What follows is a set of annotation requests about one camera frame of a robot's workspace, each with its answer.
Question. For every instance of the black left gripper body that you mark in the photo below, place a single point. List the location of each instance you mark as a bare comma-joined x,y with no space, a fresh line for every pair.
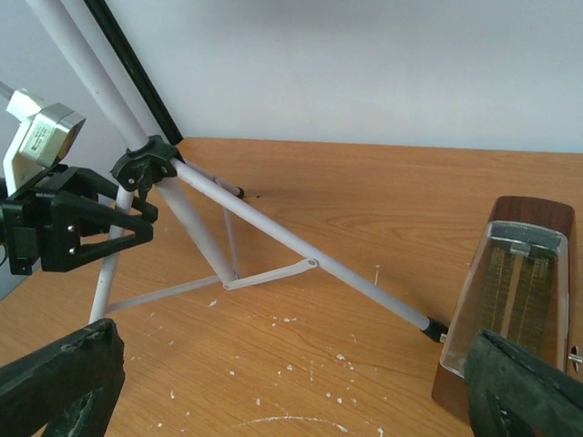
41,223

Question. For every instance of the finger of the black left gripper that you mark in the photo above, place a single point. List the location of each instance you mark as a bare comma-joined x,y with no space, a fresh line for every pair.
81,230
89,184

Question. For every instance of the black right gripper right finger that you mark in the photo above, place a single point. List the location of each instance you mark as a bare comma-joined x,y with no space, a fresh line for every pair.
511,392

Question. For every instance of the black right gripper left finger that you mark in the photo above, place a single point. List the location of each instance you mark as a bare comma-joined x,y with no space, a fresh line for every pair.
70,387

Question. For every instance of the clear plastic metronome cover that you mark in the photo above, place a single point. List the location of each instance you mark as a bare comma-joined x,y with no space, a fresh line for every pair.
517,286

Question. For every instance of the brown wooden metronome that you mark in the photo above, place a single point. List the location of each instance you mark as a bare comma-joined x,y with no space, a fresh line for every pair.
449,391

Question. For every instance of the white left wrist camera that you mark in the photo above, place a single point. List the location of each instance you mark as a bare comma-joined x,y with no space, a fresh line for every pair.
44,136

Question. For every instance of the black frame post left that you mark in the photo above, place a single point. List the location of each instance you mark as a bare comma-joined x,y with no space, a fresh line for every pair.
127,57

